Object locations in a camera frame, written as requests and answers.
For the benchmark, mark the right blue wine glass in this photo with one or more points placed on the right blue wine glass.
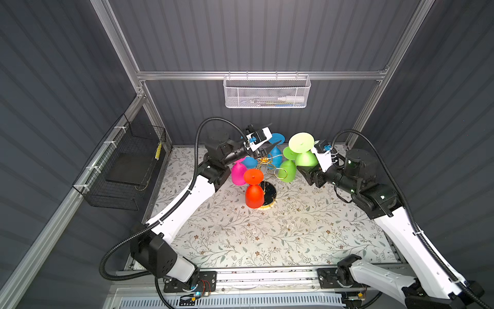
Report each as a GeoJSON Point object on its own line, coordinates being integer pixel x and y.
{"type": "Point", "coordinates": [276, 162]}

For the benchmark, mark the gold wire glass rack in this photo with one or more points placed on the gold wire glass rack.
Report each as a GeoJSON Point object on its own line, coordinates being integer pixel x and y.
{"type": "Point", "coordinates": [269, 190]}

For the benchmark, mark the white mesh wall basket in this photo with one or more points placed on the white mesh wall basket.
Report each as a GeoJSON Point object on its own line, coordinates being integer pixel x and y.
{"type": "Point", "coordinates": [261, 91]}

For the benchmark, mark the blue wine glass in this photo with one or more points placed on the blue wine glass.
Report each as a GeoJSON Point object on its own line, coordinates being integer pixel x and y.
{"type": "Point", "coordinates": [276, 162]}
{"type": "Point", "coordinates": [250, 163]}

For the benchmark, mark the left blue wine glass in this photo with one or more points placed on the left blue wine glass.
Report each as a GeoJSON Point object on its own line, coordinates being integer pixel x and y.
{"type": "Point", "coordinates": [250, 163]}

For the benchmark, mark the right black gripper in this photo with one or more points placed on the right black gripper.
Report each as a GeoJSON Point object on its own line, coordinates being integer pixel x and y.
{"type": "Point", "coordinates": [312, 174]}

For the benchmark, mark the pink wine glass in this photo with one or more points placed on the pink wine glass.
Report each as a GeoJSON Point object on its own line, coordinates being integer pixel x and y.
{"type": "Point", "coordinates": [238, 171]}

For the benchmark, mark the black wire wall basket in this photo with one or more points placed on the black wire wall basket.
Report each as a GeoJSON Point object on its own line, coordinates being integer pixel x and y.
{"type": "Point", "coordinates": [121, 174]}

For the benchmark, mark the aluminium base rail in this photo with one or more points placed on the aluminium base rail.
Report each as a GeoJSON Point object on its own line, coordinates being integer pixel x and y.
{"type": "Point", "coordinates": [264, 287]}

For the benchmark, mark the green wine glass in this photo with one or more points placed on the green wine glass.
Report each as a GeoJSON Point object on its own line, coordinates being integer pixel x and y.
{"type": "Point", "coordinates": [302, 144]}
{"type": "Point", "coordinates": [287, 170]}

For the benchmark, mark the floral table mat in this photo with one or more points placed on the floral table mat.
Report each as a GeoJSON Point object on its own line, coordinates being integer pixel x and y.
{"type": "Point", "coordinates": [306, 226]}

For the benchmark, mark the white marker in basket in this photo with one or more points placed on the white marker in basket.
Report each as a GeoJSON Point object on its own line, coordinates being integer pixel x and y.
{"type": "Point", "coordinates": [292, 99]}

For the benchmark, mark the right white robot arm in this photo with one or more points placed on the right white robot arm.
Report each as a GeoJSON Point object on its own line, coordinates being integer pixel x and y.
{"type": "Point", "coordinates": [435, 283]}

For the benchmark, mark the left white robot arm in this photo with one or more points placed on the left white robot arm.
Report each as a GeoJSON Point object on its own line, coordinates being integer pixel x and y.
{"type": "Point", "coordinates": [152, 249]}

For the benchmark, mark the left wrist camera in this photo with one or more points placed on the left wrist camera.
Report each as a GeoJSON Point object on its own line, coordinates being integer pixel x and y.
{"type": "Point", "coordinates": [255, 141]}

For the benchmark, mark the red wine glass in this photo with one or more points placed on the red wine glass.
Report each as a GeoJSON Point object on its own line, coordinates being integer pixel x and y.
{"type": "Point", "coordinates": [254, 195]}

